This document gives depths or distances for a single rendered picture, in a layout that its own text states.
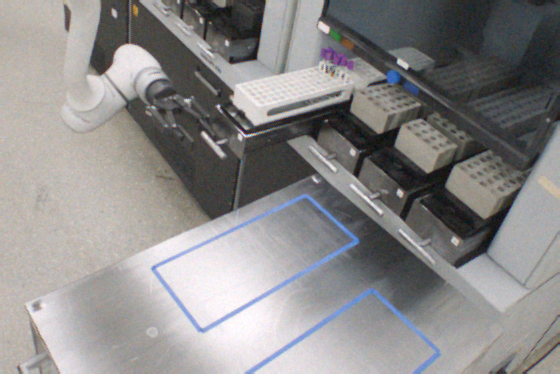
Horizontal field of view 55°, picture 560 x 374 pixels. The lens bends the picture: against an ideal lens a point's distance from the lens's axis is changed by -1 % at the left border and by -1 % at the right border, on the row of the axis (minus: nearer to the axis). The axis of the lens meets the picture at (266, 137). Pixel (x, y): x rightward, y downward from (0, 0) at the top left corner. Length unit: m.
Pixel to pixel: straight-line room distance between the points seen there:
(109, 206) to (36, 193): 0.29
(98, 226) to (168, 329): 1.30
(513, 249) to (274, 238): 0.48
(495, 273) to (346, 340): 0.44
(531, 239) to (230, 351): 0.62
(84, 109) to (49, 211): 0.81
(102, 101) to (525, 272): 1.05
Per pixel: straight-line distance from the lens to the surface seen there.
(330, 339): 0.88
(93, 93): 1.45
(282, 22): 1.54
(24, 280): 1.99
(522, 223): 1.16
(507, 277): 1.23
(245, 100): 1.25
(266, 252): 0.96
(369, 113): 1.31
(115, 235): 2.09
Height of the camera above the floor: 1.53
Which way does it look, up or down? 36 degrees down
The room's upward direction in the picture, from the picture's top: 11 degrees clockwise
